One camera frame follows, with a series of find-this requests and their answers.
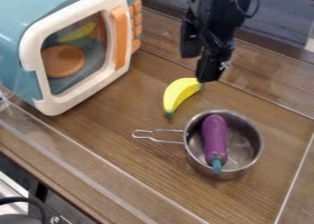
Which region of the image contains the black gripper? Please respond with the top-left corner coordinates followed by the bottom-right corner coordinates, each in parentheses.
top-left (180, 1), bottom-right (237, 83)

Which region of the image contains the yellow toy banana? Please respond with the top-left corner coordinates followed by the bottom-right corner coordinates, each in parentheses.
top-left (163, 78), bottom-right (203, 118)

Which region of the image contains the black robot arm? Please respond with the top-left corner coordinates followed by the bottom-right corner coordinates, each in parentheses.
top-left (180, 0), bottom-right (260, 83)

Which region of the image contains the purple toy eggplant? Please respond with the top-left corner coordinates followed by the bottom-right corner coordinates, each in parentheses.
top-left (201, 115), bottom-right (227, 174)

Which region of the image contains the blue toy microwave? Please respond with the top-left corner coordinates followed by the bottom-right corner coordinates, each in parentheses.
top-left (0, 0), bottom-right (141, 116)

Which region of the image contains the clear acrylic front barrier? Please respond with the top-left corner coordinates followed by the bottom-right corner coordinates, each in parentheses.
top-left (0, 93), bottom-right (208, 224)

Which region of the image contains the black cable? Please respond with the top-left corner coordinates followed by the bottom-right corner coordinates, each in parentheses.
top-left (0, 196), bottom-right (46, 224)

